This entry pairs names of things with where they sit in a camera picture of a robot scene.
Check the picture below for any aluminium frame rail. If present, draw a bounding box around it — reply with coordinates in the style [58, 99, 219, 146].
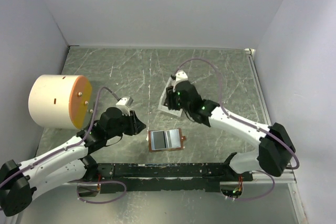
[246, 53, 299, 184]

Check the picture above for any white card tray box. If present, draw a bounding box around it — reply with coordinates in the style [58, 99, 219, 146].
[157, 76, 184, 119]

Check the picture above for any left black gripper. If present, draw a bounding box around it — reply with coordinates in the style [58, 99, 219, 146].
[106, 109, 146, 139]

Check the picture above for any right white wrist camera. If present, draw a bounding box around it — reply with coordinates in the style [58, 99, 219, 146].
[171, 70, 188, 87]

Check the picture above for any black credit card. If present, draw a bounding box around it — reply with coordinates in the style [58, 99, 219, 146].
[152, 131, 166, 150]

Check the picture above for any white corner bracket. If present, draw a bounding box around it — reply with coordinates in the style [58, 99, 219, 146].
[244, 48, 256, 57]

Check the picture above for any brown leather card holder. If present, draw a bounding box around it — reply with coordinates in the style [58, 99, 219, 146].
[148, 128, 186, 152]

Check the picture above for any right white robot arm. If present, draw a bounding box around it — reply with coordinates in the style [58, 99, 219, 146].
[165, 81, 295, 181]

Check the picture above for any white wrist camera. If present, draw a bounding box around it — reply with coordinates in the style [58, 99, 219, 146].
[171, 70, 188, 87]
[115, 97, 133, 116]

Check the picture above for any white cylinder with orange lid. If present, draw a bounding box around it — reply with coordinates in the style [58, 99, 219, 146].
[28, 74, 92, 130]

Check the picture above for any white credit card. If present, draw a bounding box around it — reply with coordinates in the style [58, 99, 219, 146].
[166, 129, 181, 148]

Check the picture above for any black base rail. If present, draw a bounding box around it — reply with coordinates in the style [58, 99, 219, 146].
[79, 163, 253, 194]

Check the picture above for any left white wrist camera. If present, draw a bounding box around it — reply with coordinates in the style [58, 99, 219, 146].
[115, 97, 133, 116]

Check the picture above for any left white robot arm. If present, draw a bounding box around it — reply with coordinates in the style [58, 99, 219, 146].
[1, 107, 146, 217]

